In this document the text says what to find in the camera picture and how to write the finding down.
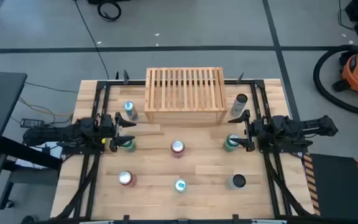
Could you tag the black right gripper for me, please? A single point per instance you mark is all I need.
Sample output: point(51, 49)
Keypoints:
point(256, 132)

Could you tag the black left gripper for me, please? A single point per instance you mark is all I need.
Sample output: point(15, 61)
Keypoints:
point(108, 129)

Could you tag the green Sprite can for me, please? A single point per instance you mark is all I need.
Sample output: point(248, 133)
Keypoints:
point(230, 143)
point(130, 147)

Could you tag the blue silver Red Bull can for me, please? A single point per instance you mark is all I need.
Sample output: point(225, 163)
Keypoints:
point(131, 112)
point(180, 185)

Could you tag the grey can with black top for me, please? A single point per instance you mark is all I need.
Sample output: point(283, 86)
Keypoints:
point(236, 182)
point(238, 107)

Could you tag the orange Fanta can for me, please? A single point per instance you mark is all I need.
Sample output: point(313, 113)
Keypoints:
point(126, 178)
point(177, 147)

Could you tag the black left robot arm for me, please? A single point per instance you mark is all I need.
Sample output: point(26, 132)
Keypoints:
point(57, 133)

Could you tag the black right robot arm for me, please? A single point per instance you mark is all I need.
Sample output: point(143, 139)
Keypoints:
point(291, 127)

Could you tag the wooden slatted shelf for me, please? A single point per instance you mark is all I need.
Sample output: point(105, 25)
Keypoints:
point(182, 117)

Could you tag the black table clamp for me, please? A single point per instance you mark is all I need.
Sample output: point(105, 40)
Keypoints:
point(235, 218)
point(117, 75)
point(125, 218)

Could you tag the black power adapter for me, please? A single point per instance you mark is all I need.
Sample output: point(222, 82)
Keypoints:
point(32, 123)

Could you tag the white paper sheets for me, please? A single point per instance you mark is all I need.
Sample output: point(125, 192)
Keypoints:
point(26, 163)

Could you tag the black mat with hazard stripes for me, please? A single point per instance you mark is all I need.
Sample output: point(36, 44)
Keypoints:
point(337, 186)

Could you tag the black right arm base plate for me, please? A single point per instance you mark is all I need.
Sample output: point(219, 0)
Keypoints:
point(278, 150)

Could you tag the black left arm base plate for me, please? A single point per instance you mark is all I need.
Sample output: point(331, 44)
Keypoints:
point(82, 152)

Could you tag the black metal table frame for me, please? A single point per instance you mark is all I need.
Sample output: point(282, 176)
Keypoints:
point(135, 82)

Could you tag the silver frame strip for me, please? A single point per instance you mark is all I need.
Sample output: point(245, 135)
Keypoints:
point(269, 222)
point(96, 222)

